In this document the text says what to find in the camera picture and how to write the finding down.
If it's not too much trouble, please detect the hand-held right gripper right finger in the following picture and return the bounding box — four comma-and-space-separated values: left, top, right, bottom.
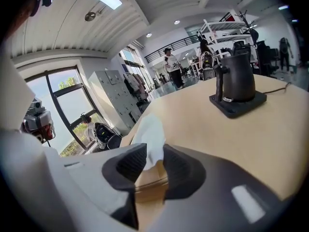
154, 144, 290, 232

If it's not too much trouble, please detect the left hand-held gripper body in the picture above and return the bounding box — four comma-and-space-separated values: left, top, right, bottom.
20, 98, 56, 145

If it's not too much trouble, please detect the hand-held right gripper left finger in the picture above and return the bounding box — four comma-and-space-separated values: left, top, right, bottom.
44, 143, 148, 230

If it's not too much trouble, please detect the beige tissue box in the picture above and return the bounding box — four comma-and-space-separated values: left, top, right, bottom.
134, 160, 169, 203

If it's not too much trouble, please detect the white tissue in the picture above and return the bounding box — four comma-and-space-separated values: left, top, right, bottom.
131, 113, 167, 171

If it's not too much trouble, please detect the black and white bag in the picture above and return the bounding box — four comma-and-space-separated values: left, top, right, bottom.
87, 121, 123, 152

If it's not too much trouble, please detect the black framed window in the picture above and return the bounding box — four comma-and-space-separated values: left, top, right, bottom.
24, 65, 103, 157

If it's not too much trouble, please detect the person's white shirt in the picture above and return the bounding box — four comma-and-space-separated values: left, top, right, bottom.
0, 42, 73, 232

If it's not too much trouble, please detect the grey metal locker cabinet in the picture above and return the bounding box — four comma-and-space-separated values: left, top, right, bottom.
87, 69, 143, 137

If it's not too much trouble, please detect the clothes rack with garments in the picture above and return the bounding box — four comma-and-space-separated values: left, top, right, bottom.
123, 72, 150, 104

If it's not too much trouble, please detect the black kettle base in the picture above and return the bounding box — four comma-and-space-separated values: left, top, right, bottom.
209, 90, 267, 119

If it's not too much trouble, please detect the black balcony railing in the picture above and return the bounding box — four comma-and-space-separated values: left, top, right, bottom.
144, 34, 201, 64

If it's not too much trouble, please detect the black kettle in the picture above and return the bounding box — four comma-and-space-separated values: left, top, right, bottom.
213, 48, 256, 103

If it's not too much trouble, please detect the black office chair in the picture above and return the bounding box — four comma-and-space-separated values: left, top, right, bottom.
255, 40, 280, 79

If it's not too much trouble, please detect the white metal shelf rack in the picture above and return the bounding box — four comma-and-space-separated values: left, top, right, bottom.
198, 19, 254, 58

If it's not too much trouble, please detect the black coat stand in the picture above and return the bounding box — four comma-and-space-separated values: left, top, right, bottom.
234, 9, 261, 58

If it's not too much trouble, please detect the black power cable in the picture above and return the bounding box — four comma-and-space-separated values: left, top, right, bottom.
262, 82, 293, 95

